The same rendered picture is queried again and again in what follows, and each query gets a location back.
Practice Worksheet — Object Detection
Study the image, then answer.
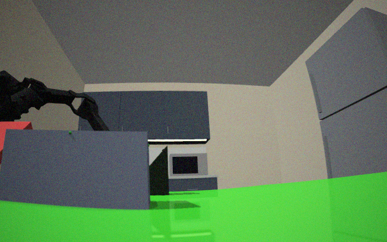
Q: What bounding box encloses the red box lid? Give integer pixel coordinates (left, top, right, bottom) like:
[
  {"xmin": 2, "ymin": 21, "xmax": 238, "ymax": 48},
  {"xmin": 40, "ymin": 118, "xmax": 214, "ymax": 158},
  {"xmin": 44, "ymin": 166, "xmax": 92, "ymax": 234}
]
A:
[{"xmin": 0, "ymin": 122, "xmax": 33, "ymax": 164}]

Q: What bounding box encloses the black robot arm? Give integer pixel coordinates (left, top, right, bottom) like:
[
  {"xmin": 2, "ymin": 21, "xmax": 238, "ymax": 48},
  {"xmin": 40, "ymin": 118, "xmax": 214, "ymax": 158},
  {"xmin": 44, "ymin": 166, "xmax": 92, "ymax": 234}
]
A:
[{"xmin": 0, "ymin": 71, "xmax": 110, "ymax": 131}]

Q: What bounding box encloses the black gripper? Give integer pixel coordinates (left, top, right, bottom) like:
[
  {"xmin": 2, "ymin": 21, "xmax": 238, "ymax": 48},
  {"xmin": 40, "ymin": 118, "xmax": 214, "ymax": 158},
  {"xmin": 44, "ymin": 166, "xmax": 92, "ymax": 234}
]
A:
[{"xmin": 0, "ymin": 73, "xmax": 29, "ymax": 122}]

